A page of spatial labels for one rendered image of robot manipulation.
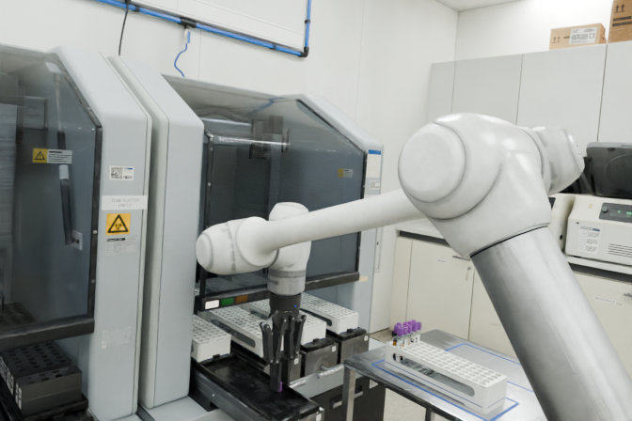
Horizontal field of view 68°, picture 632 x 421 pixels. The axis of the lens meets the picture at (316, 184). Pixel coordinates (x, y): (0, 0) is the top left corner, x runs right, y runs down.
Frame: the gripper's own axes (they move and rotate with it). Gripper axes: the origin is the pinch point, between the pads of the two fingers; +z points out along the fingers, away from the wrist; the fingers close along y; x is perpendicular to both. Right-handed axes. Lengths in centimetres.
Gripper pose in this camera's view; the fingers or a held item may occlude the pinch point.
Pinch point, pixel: (280, 373)
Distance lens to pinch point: 123.0
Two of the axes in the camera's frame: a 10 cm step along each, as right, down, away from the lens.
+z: -0.7, 10.0, 0.6
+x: 6.9, 0.9, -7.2
